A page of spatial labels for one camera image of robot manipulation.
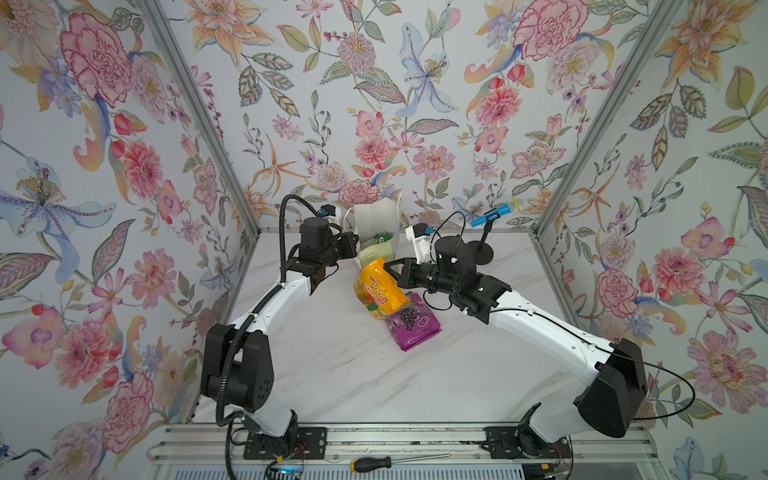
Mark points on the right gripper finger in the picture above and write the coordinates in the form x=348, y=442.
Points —
x=403, y=265
x=395, y=273

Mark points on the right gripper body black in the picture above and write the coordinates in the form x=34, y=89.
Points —
x=429, y=277

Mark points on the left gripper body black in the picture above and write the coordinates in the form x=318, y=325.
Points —
x=335, y=251

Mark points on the yellow orange snack bag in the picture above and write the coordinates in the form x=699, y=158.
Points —
x=375, y=289

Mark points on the paper bag white green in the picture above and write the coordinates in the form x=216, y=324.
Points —
x=377, y=226

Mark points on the purple magenta snack bag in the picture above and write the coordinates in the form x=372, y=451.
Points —
x=413, y=324

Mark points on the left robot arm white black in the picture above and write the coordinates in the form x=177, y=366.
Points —
x=238, y=372

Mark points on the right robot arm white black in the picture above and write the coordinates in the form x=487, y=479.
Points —
x=611, y=376

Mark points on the black yellow screwdriver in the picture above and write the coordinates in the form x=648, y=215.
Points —
x=371, y=464

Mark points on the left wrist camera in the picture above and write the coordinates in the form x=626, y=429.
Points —
x=327, y=211

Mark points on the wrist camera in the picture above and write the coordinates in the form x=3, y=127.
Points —
x=327, y=211
x=420, y=237

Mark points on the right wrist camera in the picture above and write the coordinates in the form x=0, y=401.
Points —
x=420, y=237

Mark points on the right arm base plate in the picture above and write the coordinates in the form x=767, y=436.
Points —
x=513, y=442

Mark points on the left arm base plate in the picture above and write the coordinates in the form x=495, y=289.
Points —
x=306, y=443

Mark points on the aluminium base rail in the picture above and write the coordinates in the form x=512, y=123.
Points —
x=204, y=443

